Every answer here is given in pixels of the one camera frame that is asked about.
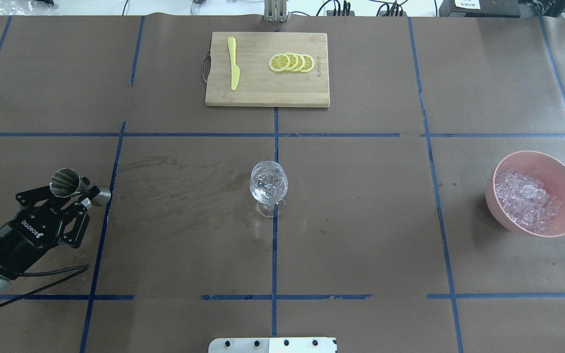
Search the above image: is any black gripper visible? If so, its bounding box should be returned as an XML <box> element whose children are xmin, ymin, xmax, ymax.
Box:
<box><xmin>0</xmin><ymin>187</ymin><xmax>92</xmax><ymax>275</ymax></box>

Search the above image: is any heap of ice cubes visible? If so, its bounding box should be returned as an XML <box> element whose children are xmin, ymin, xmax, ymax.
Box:
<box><xmin>494</xmin><ymin>168</ymin><xmax>563</xmax><ymax>235</ymax></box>

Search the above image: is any lemon slice nearest knife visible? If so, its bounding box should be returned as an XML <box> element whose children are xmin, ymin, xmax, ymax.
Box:
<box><xmin>268</xmin><ymin>53</ymin><xmax>291</xmax><ymax>72</ymax></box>

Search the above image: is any black power box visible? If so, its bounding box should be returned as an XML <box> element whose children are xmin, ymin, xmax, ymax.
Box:
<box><xmin>438</xmin><ymin>0</ymin><xmax>520</xmax><ymax>18</ymax></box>

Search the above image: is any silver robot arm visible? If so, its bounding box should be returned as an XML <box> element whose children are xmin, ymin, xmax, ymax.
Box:
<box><xmin>0</xmin><ymin>186</ymin><xmax>101</xmax><ymax>293</ymax></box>

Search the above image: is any lemon slice farthest from knife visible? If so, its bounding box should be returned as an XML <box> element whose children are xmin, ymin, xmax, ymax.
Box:
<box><xmin>300</xmin><ymin>54</ymin><xmax>315</xmax><ymax>73</ymax></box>

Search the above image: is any clear plastic bag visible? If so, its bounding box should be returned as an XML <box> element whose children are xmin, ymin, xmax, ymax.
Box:
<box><xmin>0</xmin><ymin>0</ymin><xmax>53</xmax><ymax>16</ymax></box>

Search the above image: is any yellow plastic knife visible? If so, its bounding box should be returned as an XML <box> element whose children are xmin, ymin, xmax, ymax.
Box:
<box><xmin>227</xmin><ymin>37</ymin><xmax>240</xmax><ymax>90</ymax></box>

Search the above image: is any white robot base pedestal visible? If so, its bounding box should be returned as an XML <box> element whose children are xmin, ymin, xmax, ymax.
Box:
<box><xmin>208</xmin><ymin>337</ymin><xmax>338</xmax><ymax>353</ymax></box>

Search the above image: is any bamboo cutting board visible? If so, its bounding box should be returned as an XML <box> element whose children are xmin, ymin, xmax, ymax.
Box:
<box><xmin>205</xmin><ymin>31</ymin><xmax>331</xmax><ymax>108</ymax></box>

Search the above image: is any aluminium frame post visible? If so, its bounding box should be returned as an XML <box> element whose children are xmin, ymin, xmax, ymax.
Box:
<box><xmin>264</xmin><ymin>0</ymin><xmax>289</xmax><ymax>23</ymax></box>

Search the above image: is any steel double jigger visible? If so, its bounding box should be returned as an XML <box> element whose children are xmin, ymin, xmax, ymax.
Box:
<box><xmin>49</xmin><ymin>168</ymin><xmax>112</xmax><ymax>209</ymax></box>

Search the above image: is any pink ice bowl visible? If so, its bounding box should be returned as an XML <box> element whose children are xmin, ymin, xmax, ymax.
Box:
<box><xmin>485</xmin><ymin>151</ymin><xmax>565</xmax><ymax>238</ymax></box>

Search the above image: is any clear wine glass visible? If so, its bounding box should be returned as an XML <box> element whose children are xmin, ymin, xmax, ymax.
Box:
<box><xmin>249</xmin><ymin>161</ymin><xmax>289</xmax><ymax>219</ymax></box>

